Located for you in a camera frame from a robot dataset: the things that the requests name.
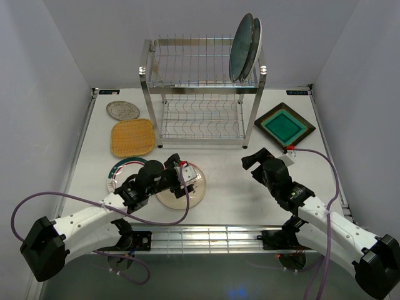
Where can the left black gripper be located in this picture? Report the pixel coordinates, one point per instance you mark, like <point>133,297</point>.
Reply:
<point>169,165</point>

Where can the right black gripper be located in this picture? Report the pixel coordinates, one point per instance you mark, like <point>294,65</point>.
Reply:
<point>259,157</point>

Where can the pink cream floral plate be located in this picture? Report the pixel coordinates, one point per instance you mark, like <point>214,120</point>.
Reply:
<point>195,196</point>

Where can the dark blue round plate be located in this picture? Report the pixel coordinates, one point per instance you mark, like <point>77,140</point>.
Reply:
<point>241,46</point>

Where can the white plate teal lettered rim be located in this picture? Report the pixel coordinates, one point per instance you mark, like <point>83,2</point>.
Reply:
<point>254,51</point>

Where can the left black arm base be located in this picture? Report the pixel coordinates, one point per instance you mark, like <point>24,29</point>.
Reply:
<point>135,240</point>

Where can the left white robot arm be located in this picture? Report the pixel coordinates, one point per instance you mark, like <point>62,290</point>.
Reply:
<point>51,244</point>

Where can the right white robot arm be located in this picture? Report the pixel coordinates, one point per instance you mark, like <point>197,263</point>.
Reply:
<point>373,260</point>

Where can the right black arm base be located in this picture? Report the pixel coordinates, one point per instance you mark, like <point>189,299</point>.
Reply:
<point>277,240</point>

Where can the steel two-tier dish rack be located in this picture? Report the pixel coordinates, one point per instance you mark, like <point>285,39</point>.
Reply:
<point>189,95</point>

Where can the green black square plate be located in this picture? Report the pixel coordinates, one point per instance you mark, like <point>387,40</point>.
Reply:
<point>284,126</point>

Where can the white plate green red rim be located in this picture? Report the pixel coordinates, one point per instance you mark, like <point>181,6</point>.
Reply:
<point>122,170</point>

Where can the yellow woven square plate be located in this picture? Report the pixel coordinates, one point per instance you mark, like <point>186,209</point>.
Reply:
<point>132,138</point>

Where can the right blue table label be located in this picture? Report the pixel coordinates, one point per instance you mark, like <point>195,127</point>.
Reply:
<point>297,92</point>

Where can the blue table label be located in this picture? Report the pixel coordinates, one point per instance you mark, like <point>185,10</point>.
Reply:
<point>109,91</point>
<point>297,92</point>

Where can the speckled grey round plate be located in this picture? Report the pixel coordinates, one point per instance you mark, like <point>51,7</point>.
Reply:
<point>122,110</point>

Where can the left blue table label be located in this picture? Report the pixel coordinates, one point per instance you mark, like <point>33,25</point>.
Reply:
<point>109,91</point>

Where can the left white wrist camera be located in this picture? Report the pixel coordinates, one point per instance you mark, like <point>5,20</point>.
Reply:
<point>186,173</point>

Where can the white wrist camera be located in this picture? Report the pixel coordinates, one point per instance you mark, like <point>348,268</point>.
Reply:
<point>186,173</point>
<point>288,156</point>

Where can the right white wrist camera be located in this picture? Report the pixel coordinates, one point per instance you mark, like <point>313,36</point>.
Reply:
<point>288,156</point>

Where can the aluminium front frame rail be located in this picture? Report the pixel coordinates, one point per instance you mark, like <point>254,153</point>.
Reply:
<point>198,240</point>

